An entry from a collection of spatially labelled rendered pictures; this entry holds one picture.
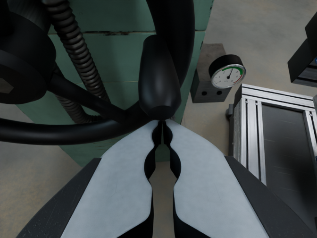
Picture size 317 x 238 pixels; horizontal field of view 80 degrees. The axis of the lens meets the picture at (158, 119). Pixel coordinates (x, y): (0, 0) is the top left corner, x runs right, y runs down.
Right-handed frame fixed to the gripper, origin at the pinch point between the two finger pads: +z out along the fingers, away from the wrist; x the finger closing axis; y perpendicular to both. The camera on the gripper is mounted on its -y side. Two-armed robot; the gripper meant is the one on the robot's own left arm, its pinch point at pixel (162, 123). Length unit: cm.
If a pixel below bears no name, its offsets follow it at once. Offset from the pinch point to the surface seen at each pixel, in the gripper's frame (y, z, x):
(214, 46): 1.8, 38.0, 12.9
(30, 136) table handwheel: 7.0, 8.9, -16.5
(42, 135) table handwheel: 7.2, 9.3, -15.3
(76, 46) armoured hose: -3.1, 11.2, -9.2
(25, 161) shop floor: 56, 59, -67
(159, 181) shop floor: 64, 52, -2
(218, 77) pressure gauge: 4.8, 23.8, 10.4
